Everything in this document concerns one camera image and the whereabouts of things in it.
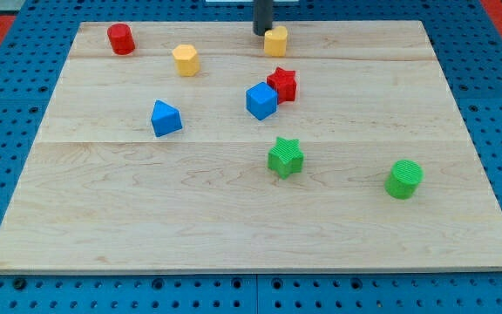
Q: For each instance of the yellow hexagon block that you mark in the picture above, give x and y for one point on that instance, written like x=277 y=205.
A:
x=186 y=60

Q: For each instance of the black cylindrical robot arm tip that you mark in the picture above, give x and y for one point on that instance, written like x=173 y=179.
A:
x=263 y=11

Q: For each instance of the blue cube block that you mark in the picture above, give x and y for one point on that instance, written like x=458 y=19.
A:
x=261 y=100

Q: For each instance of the green star block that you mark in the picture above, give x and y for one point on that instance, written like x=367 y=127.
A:
x=285 y=157

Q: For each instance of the light wooden board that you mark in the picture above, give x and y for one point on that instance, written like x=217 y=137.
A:
x=101 y=194

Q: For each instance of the green cylinder block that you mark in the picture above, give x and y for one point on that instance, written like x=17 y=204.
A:
x=404 y=178

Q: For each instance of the blue triangle block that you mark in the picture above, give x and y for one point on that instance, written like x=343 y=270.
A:
x=165 y=119

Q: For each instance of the red cylinder block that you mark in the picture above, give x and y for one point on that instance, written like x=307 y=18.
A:
x=121 y=40

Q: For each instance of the red star block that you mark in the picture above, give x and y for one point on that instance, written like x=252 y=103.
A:
x=284 y=83

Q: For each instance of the yellow heart block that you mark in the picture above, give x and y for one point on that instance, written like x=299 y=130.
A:
x=275 y=41

